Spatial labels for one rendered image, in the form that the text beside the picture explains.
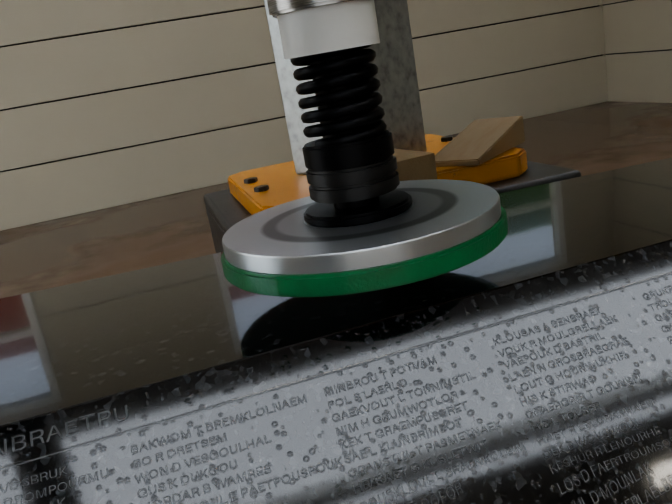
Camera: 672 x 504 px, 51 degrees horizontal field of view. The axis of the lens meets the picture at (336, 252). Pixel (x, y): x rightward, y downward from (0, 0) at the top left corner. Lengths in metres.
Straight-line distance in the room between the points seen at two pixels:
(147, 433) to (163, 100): 6.22
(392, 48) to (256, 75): 5.39
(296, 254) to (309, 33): 0.15
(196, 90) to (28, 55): 1.41
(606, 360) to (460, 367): 0.10
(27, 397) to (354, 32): 0.32
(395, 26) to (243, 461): 1.05
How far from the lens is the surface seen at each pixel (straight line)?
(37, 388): 0.51
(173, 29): 6.65
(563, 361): 0.50
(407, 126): 1.37
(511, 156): 1.27
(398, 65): 1.37
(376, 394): 0.46
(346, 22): 0.50
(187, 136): 6.65
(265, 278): 0.47
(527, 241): 0.61
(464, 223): 0.47
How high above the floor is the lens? 1.00
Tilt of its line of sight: 16 degrees down
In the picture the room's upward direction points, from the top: 10 degrees counter-clockwise
